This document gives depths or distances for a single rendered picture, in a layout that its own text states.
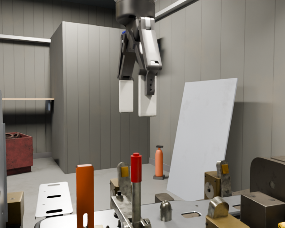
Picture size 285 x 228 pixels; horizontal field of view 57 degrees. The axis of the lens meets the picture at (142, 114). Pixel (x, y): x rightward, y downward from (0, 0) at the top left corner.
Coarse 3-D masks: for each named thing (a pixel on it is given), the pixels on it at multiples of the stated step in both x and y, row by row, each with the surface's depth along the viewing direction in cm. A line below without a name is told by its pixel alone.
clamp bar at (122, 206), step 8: (120, 192) 65; (112, 200) 65; (120, 200) 64; (128, 200) 64; (120, 208) 59; (128, 208) 59; (120, 216) 57; (128, 216) 55; (128, 224) 52; (144, 224) 51
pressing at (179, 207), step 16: (144, 208) 77; (176, 208) 77; (192, 208) 77; (48, 224) 67; (64, 224) 67; (96, 224) 67; (112, 224) 67; (160, 224) 67; (176, 224) 67; (192, 224) 67
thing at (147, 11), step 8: (120, 0) 47; (128, 0) 46; (136, 0) 46; (144, 0) 47; (152, 0) 48; (120, 8) 47; (128, 8) 47; (136, 8) 46; (144, 8) 47; (152, 8) 48; (120, 16) 48; (128, 16) 47; (136, 16) 46; (144, 16) 47; (152, 16) 48; (128, 24) 51; (136, 24) 46; (136, 32) 47; (128, 40) 51; (136, 40) 47; (128, 48) 51
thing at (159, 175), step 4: (156, 152) 434; (160, 152) 431; (156, 156) 433; (160, 156) 431; (156, 160) 433; (160, 160) 431; (156, 164) 434; (160, 164) 431; (156, 168) 434; (160, 168) 432; (156, 172) 434; (160, 172) 432; (156, 176) 432; (160, 176) 432; (164, 176) 440
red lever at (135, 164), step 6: (132, 156) 51; (138, 156) 51; (132, 162) 51; (138, 162) 51; (132, 168) 51; (138, 168) 51; (132, 174) 51; (138, 174) 51; (132, 180) 51; (138, 180) 51; (132, 186) 52; (138, 186) 51; (132, 192) 52; (138, 192) 51; (132, 198) 52; (138, 198) 52; (132, 204) 52; (138, 204) 52; (132, 210) 52; (138, 210) 52; (132, 216) 52; (138, 216) 52; (132, 222) 52; (138, 222) 52
